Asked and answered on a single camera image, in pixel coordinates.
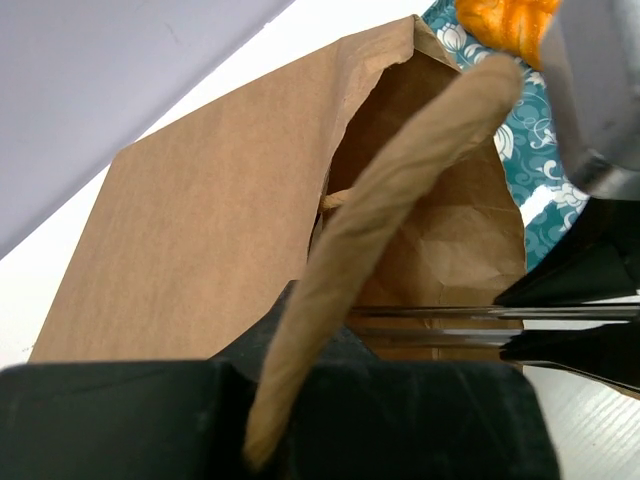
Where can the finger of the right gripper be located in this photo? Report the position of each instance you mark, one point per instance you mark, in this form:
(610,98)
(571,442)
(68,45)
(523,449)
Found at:
(608,353)
(597,259)

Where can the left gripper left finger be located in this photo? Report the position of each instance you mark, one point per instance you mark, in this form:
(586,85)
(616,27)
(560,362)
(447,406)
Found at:
(180,419)

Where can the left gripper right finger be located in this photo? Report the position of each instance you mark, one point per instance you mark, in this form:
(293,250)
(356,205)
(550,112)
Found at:
(361,417)

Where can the brown paper bag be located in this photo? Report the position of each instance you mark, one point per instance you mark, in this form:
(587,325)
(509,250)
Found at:
(295,182)

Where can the metal tongs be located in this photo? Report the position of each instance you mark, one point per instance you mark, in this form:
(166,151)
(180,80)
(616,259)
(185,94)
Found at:
(462,246)

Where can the long braided fake bread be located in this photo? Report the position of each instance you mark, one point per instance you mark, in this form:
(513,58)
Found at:
(513,26)

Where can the teal floral tray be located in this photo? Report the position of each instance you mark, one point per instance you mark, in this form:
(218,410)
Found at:
(526,144)

